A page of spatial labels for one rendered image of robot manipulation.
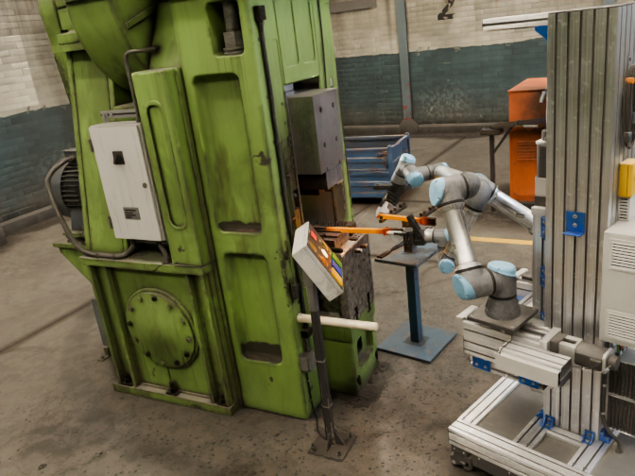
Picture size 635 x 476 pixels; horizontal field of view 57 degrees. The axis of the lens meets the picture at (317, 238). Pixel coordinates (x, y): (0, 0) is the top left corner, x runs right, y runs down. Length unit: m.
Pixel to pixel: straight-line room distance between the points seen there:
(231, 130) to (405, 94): 8.22
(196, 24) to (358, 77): 8.61
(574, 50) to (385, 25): 8.84
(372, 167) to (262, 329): 3.90
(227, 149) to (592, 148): 1.69
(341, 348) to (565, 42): 2.01
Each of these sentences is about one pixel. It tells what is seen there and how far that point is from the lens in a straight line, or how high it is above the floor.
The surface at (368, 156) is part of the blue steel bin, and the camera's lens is 6.93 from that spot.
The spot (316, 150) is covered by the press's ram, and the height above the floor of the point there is 1.49.
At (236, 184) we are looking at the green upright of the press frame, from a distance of 3.09.
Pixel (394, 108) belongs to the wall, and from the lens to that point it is 11.23.
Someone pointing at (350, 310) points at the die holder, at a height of 0.57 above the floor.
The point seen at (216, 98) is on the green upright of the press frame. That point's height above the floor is 1.81.
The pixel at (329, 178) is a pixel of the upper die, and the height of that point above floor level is 1.32.
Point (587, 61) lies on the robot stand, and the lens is 2.42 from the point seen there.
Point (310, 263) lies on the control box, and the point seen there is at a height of 1.12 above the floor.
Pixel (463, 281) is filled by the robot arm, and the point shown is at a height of 1.02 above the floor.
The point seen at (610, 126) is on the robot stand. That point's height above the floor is 1.62.
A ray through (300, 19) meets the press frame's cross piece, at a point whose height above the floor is 2.13.
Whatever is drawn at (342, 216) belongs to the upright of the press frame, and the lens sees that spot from 3.65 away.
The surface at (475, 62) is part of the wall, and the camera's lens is 10.63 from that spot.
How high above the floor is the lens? 2.09
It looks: 20 degrees down
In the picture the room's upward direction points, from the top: 7 degrees counter-clockwise
